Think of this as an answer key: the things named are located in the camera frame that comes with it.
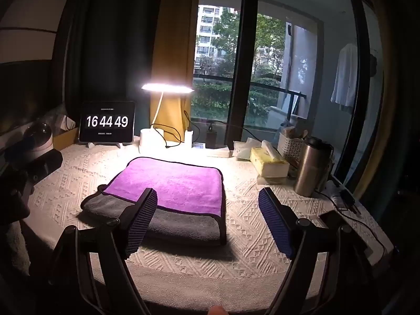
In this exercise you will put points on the white desk lamp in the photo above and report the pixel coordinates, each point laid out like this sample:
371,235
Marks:
167,88

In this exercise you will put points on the yellow curtain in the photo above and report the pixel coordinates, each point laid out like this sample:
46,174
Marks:
174,39

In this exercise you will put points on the tablet showing clock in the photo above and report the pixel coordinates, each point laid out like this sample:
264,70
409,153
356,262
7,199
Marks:
107,121

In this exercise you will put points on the white round camera device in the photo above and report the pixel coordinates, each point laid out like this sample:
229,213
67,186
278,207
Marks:
38,142

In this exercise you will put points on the black balcony railing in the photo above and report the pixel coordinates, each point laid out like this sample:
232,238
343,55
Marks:
229,78

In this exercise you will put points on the dark pump bottle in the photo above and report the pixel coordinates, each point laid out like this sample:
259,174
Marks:
211,137

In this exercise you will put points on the white plastic tissue packet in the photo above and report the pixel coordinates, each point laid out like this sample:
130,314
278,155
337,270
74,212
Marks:
244,151

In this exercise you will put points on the white knitted tablecloth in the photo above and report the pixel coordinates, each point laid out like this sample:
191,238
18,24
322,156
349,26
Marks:
249,203

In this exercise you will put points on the purple towel black trim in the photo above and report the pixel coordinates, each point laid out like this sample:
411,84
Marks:
177,183

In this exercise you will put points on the white tablet stand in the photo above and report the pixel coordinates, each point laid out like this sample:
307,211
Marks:
93,145

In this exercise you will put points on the yellow tissue pack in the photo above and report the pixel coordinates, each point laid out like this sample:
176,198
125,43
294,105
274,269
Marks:
267,162

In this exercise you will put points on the white perforated basket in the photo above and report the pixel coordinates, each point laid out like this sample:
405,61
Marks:
290,147

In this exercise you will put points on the person's right hand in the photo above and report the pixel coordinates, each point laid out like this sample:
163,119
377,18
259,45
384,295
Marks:
217,311

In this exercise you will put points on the white hanging shirt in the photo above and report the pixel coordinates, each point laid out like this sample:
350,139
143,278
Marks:
344,75

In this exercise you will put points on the stainless steel thermos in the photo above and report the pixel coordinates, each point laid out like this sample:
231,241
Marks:
310,167

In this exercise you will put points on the grey towel black trim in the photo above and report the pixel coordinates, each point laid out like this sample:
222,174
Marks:
187,226

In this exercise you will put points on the white power strip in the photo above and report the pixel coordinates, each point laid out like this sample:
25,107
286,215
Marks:
343,195

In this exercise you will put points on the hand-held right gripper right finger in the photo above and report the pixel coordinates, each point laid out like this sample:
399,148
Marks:
277,226

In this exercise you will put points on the small white box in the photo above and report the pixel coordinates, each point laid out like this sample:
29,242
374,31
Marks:
199,146

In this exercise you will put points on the dark curtain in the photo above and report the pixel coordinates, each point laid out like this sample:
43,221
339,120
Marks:
111,39

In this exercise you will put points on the cardboard box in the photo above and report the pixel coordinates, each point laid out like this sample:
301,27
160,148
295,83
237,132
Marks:
65,137

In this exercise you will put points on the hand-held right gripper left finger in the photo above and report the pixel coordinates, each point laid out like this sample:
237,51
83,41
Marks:
142,223

